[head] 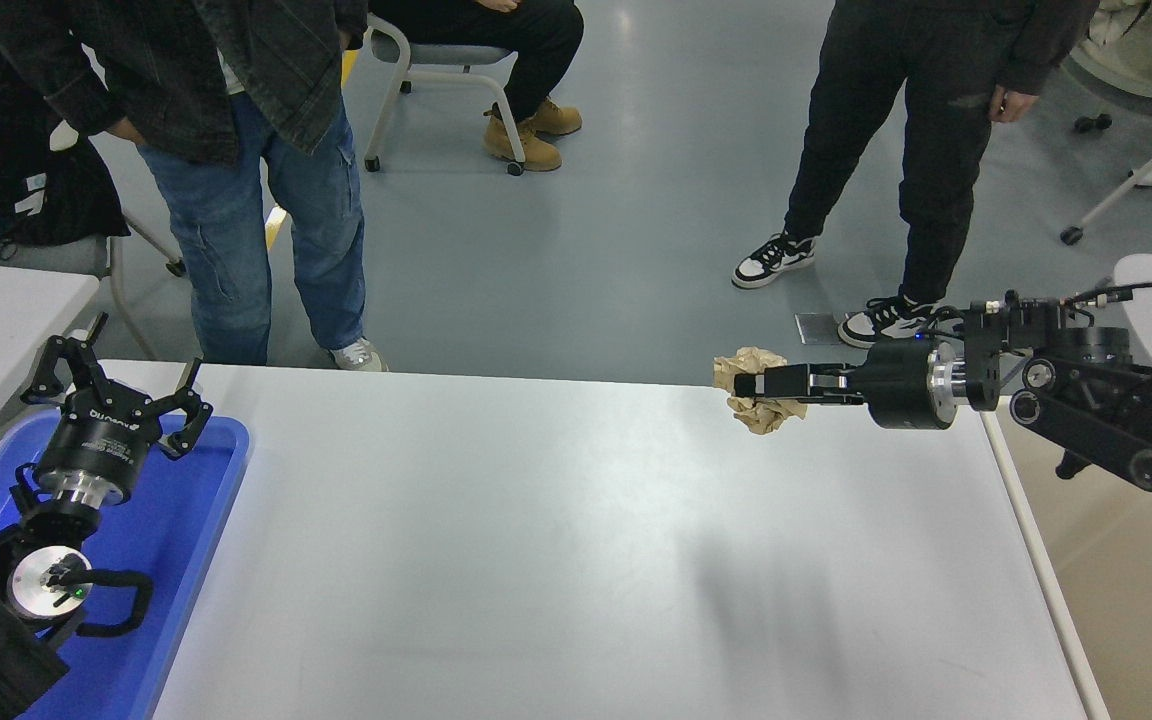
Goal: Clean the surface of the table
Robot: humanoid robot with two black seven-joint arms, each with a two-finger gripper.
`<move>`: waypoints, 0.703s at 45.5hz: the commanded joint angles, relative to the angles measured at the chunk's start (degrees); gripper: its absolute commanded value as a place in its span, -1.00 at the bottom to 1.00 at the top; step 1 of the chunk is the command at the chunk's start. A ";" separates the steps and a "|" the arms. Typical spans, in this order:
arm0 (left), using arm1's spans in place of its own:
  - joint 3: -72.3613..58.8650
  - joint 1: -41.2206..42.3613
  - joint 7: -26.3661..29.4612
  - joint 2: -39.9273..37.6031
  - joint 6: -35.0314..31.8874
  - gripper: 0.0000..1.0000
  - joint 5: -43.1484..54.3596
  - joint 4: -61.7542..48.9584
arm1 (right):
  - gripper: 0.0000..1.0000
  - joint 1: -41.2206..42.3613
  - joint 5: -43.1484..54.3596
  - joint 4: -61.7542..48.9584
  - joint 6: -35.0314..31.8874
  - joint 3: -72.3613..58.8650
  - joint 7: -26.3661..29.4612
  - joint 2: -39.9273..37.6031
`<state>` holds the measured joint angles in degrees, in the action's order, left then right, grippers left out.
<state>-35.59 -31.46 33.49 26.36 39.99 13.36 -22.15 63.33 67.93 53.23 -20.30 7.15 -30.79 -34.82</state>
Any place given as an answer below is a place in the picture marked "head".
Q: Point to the large pale bin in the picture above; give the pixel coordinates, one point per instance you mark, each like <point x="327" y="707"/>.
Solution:
<point x="1136" y="620"/>

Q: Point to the blue plastic tray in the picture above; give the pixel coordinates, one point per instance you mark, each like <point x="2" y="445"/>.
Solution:
<point x="171" y="560"/>

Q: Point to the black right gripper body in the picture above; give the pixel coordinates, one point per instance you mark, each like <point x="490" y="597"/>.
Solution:
<point x="896" y="385"/>

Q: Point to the black coat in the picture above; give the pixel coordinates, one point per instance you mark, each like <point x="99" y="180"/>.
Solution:
<point x="86" y="210"/>

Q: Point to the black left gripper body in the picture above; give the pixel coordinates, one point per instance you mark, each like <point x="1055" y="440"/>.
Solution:
<point x="96" y="440"/>

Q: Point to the tan paper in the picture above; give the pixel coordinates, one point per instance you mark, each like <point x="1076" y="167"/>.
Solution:
<point x="748" y="362"/>

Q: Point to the silver floor plate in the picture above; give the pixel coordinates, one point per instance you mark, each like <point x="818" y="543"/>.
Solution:
<point x="816" y="330"/>

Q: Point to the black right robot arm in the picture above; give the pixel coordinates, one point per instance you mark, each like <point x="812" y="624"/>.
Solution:
<point x="1106" y="400"/>

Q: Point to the person's hand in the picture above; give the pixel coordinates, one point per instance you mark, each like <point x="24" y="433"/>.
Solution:
<point x="1011" y="104"/>

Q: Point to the cream coat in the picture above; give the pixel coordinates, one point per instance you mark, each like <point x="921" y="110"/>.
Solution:
<point x="1146" y="45"/>

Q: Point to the grey chair with castors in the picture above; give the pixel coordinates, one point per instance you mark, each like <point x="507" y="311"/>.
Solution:
<point x="446" y="55"/>

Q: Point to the grey chair with armrest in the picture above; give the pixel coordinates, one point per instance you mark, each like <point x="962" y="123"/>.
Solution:
<point x="36" y="258"/>

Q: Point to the person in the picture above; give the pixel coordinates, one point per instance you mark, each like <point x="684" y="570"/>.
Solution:
<point x="236" y="200"/>
<point x="516" y="40"/>
<point x="936" y="130"/>

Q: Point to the person's right hand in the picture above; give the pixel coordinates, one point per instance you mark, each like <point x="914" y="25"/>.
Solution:
<point x="499" y="5"/>

